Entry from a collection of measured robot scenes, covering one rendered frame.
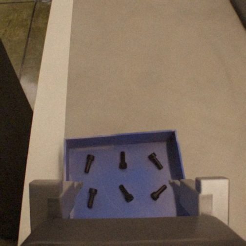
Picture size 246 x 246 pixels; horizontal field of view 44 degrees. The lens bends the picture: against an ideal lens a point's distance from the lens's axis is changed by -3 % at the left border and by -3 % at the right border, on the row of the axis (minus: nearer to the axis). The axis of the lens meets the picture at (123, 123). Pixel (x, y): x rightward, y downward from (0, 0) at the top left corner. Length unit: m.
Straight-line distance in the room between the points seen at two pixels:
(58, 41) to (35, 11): 1.49
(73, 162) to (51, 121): 0.05
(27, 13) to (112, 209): 1.66
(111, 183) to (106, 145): 0.04
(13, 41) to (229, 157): 1.53
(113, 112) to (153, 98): 0.04
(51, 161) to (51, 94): 0.07
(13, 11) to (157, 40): 1.58
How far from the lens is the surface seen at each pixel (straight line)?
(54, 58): 0.36
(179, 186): 0.16
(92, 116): 0.31
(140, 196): 0.27
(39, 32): 1.74
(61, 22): 0.40
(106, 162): 0.28
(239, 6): 0.43
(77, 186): 0.16
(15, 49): 1.69
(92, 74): 0.34
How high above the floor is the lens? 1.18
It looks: 61 degrees down
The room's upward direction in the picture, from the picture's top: 1 degrees clockwise
